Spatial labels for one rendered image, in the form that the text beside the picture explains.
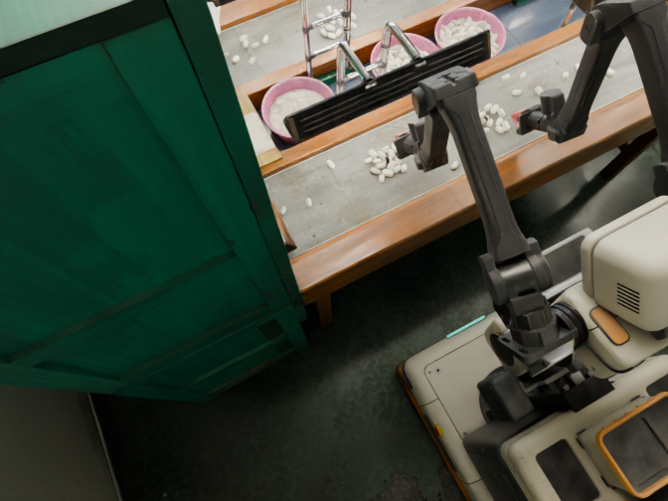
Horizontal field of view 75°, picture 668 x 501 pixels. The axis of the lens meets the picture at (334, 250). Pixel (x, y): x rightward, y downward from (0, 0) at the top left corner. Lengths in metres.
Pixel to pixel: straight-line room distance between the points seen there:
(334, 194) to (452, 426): 0.96
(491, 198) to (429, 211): 0.62
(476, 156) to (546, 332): 0.34
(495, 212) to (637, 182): 2.01
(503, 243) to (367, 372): 1.31
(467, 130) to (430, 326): 1.40
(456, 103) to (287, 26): 1.21
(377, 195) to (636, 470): 0.98
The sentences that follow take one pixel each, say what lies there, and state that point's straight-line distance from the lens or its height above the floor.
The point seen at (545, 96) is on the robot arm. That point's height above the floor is 1.00.
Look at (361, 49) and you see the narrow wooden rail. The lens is 1.80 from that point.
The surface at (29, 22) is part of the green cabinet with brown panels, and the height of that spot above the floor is 1.79.
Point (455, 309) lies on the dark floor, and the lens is 2.14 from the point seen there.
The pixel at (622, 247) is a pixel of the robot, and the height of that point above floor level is 1.35.
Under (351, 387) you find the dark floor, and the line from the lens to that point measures 2.02.
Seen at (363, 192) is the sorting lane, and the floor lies 0.74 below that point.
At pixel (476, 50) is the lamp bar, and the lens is 1.38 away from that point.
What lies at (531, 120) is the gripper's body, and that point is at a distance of 1.53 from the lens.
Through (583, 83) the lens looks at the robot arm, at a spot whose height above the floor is 1.17.
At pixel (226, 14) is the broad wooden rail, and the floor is 0.76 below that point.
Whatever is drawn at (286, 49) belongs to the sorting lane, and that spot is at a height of 0.74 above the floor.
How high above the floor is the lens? 2.01
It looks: 69 degrees down
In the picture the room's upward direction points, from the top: 2 degrees counter-clockwise
